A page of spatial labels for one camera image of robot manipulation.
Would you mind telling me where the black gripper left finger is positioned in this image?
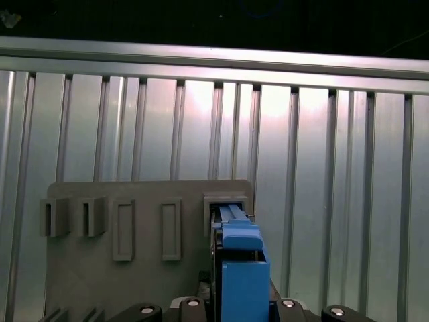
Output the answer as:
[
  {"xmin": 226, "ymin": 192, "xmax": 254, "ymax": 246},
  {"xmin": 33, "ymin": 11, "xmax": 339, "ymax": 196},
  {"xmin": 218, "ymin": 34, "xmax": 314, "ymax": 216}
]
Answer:
[{"xmin": 113, "ymin": 270, "xmax": 214, "ymax": 322}]

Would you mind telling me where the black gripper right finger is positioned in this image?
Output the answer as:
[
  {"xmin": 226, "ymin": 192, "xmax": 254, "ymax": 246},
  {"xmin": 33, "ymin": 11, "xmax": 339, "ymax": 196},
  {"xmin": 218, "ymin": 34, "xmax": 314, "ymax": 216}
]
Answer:
[{"xmin": 267, "ymin": 278, "xmax": 373, "ymax": 322}]

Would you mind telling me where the hard disk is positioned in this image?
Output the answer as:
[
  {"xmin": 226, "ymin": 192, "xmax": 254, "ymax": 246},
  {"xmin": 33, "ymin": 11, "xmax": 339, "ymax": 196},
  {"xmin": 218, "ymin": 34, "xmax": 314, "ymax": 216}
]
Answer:
[{"xmin": 208, "ymin": 201, "xmax": 271, "ymax": 322}]

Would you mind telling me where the grey parts rack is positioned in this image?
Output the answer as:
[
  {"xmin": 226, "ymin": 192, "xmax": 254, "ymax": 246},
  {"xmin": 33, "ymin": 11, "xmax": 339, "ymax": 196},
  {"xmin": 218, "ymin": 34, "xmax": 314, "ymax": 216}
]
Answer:
[{"xmin": 39, "ymin": 179, "xmax": 256, "ymax": 322}]

